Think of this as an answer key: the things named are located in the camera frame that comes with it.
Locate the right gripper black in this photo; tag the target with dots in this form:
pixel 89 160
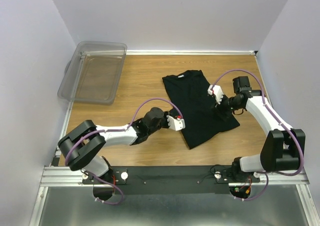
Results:
pixel 218 108

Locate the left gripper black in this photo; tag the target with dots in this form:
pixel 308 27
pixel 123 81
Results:
pixel 166 114

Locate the black t shirt blue logo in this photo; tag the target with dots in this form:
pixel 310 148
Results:
pixel 188 91

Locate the clear plastic bin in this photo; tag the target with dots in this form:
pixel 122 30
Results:
pixel 94 73

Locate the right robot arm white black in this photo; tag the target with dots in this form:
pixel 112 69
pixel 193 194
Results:
pixel 283 149

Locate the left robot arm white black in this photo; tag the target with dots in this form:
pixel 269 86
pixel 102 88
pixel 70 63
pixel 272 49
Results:
pixel 81 146

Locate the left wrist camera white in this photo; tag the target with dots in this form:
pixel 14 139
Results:
pixel 176 124

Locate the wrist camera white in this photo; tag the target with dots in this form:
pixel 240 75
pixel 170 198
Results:
pixel 176 124
pixel 216 92

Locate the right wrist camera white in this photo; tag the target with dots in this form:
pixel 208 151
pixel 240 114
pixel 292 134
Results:
pixel 216 92

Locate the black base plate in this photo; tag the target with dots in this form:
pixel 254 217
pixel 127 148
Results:
pixel 140 180

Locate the aluminium frame rail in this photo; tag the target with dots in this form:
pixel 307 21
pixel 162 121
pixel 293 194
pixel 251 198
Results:
pixel 53 175

